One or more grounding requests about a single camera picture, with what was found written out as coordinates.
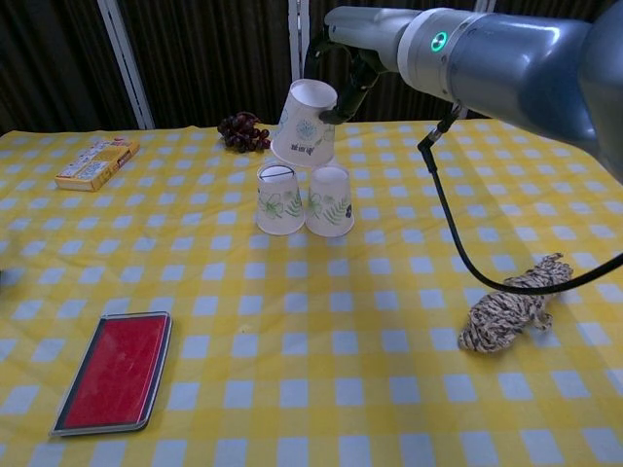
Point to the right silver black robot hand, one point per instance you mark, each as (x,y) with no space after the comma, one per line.
(370,36)

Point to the paper cup with blue flower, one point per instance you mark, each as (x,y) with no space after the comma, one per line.
(304,126)

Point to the paper cup with black line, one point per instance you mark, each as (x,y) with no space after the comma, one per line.
(280,204)

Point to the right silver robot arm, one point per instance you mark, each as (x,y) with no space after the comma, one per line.
(511,63)

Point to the paper cup with fern print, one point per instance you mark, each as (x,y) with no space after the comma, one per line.
(330,204)

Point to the yellow checkered tablecloth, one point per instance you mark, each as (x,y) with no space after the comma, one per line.
(311,340)

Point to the dark red grape bunch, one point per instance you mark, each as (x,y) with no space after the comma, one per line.
(241,133)

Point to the yellow snack box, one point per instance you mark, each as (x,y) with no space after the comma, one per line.
(95,165)

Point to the red stamp pad case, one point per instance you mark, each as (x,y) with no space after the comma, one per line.
(114,372)

